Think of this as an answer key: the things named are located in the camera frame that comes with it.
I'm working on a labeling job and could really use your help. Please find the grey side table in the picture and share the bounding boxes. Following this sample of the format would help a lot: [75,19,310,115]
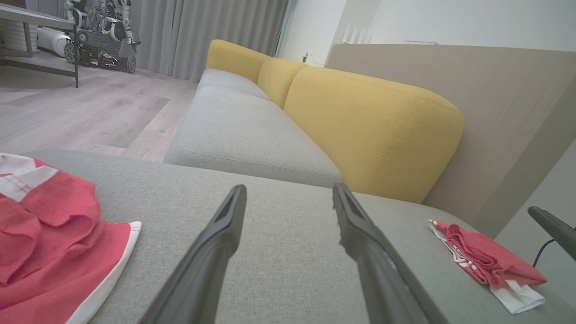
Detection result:
[0,2,80,89]

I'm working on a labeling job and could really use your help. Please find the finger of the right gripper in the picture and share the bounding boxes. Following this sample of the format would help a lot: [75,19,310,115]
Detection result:
[527,206,576,261]

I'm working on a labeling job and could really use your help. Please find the white cylindrical appliance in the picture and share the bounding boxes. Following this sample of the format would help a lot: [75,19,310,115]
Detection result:
[37,26,73,58]

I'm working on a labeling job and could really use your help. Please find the large grey sofa seat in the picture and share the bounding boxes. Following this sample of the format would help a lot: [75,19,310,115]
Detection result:
[0,148,576,324]

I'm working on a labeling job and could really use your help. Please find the grey curtain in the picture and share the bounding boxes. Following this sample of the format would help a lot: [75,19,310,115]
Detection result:
[134,0,289,83]

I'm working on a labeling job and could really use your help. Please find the red shorts with white trim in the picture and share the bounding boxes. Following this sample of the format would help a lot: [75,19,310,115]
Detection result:
[0,153,143,324]

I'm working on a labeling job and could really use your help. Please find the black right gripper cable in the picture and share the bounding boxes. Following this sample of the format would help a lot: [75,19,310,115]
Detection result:
[533,238,557,269]

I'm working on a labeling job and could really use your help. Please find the red lettered jersey shirt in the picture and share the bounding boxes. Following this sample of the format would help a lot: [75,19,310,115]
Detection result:
[427,219,548,315]

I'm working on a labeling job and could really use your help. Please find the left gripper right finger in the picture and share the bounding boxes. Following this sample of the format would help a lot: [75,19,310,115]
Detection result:
[333,182,446,324]

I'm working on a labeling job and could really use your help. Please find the large yellow sofa back cushion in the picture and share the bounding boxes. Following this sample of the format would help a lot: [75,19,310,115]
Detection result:
[283,67,464,204]

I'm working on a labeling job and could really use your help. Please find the parked wheeled robot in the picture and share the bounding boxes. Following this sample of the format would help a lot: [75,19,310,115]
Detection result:
[62,0,141,74]

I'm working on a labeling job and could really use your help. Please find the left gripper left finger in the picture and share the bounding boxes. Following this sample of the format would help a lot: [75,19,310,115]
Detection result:
[139,184,248,324]

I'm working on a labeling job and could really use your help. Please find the white wifi router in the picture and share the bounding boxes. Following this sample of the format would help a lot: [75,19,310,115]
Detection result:
[341,22,375,45]

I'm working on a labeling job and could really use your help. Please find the beige wooden wall panel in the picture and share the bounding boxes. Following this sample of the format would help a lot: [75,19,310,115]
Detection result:
[325,44,576,239]

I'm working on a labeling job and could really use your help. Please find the small grey sofa seat cushion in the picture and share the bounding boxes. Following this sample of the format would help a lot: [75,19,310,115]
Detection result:
[196,68,271,101]

